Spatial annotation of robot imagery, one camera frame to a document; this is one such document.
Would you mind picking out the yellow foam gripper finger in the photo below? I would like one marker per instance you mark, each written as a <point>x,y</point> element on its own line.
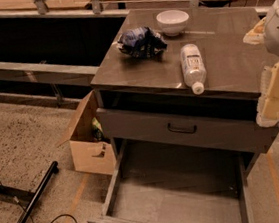
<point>268,103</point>
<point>256,35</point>

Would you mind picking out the grey top drawer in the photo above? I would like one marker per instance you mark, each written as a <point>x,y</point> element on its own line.
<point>183,121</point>

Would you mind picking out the grey drawer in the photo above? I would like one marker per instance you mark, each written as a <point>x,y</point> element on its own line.
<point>183,121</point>
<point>164,183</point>

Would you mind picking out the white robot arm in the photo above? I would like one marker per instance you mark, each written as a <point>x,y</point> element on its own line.
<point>266,32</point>

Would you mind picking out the grey drawer cabinet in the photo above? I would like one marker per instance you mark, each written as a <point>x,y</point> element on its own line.
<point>233,67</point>

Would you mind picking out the grey bottom drawer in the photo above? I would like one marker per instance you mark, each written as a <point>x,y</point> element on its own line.
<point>164,183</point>

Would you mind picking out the open cardboard box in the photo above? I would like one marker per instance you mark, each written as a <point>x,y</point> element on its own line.
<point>88,154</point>

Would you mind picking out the clear plastic water bottle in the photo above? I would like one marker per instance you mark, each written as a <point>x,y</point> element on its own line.
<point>193,69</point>

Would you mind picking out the white ceramic bowl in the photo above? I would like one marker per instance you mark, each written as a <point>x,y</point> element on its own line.
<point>172,22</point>

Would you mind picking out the crumpled blue chip bag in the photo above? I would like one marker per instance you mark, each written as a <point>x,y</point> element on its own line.
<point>141,42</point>

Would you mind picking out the green item in box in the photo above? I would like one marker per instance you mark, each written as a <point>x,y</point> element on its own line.
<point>97,130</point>

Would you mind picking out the black metal stand bar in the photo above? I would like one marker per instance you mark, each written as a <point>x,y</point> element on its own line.
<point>34,196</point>

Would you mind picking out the metal frame rail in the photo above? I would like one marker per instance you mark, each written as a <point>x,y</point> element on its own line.
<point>47,73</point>

